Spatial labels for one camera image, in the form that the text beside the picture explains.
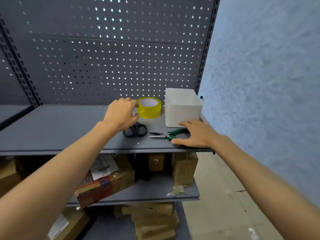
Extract person's right hand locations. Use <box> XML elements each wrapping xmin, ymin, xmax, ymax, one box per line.
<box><xmin>171</xmin><ymin>119</ymin><xmax>222</xmax><ymax>149</ymax></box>

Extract small cardboard box round hole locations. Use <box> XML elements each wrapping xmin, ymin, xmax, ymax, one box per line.
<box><xmin>148</xmin><ymin>153</ymin><xmax>165</xmax><ymax>172</ymax></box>

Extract green handled needle-nose pliers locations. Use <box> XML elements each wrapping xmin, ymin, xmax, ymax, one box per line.
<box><xmin>148</xmin><ymin>128</ymin><xmax>190</xmax><ymax>142</ymax></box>

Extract taped upright cardboard box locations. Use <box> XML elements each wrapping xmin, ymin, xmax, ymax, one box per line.
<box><xmin>172</xmin><ymin>152</ymin><xmax>199</xmax><ymax>187</ymax></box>

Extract person's right forearm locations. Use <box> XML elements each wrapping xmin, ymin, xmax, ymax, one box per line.
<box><xmin>212</xmin><ymin>135</ymin><xmax>320</xmax><ymax>240</ymax></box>

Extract grey metal shelf board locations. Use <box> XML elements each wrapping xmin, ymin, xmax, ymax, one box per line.
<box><xmin>82</xmin><ymin>202</ymin><xmax>192</xmax><ymax>240</ymax></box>
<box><xmin>0</xmin><ymin>105</ymin><xmax>35</xmax><ymax>131</ymax></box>
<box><xmin>0</xmin><ymin>105</ymin><xmax>216</xmax><ymax>157</ymax></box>
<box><xmin>66</xmin><ymin>172</ymin><xmax>200</xmax><ymax>208</ymax></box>

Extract yellow tape roll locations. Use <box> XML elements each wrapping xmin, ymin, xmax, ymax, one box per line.
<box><xmin>137</xmin><ymin>97</ymin><xmax>162</xmax><ymax>119</ymax></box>

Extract black scissors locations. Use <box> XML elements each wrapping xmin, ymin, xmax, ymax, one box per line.
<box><xmin>122</xmin><ymin>121</ymin><xmax>148</xmax><ymax>138</ymax></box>

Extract person's left forearm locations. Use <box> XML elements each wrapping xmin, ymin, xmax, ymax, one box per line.
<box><xmin>0</xmin><ymin>121</ymin><xmax>118</xmax><ymax>240</ymax></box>

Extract grey perforated back panel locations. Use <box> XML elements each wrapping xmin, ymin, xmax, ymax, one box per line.
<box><xmin>0</xmin><ymin>51</ymin><xmax>32</xmax><ymax>105</ymax></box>
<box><xmin>0</xmin><ymin>0</ymin><xmax>216</xmax><ymax>106</ymax></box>

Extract grey slotted upright post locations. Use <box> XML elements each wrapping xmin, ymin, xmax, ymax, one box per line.
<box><xmin>194</xmin><ymin>0</ymin><xmax>221</xmax><ymax>98</ymax></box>
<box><xmin>0</xmin><ymin>12</ymin><xmax>42</xmax><ymax>108</ymax></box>

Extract person's left hand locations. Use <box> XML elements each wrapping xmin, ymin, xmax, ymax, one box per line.
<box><xmin>102</xmin><ymin>97</ymin><xmax>140</xmax><ymax>134</ymax></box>

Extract cardboard box barcode label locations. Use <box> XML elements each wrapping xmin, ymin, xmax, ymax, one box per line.
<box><xmin>46</xmin><ymin>207</ymin><xmax>90</xmax><ymax>240</ymax></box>

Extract white plastic bin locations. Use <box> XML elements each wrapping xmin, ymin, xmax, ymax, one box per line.
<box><xmin>164</xmin><ymin>88</ymin><xmax>203</xmax><ymax>128</ymax></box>

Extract cardboard box red blue print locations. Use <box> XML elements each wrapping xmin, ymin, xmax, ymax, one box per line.
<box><xmin>75</xmin><ymin>154</ymin><xmax>136</xmax><ymax>209</ymax></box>

